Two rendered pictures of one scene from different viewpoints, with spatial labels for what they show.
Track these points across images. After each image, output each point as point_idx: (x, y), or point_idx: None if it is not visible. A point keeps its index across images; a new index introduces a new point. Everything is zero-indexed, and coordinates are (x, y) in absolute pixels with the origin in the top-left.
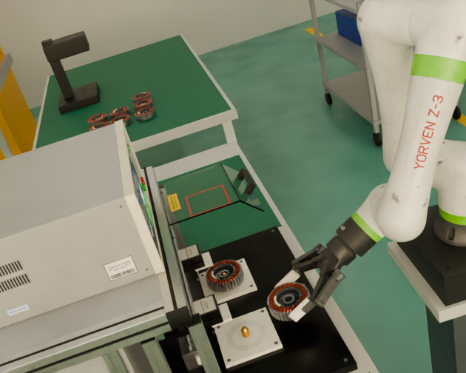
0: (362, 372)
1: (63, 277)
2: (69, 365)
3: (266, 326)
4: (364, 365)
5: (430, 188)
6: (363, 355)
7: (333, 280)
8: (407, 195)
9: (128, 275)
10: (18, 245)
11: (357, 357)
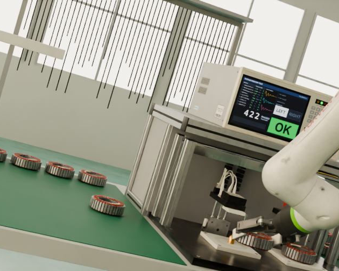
0: (187, 264)
1: (210, 100)
2: (162, 119)
3: (239, 249)
4: (194, 267)
5: (298, 154)
6: (205, 270)
7: (255, 220)
8: (285, 145)
9: (218, 118)
10: (214, 70)
11: (203, 269)
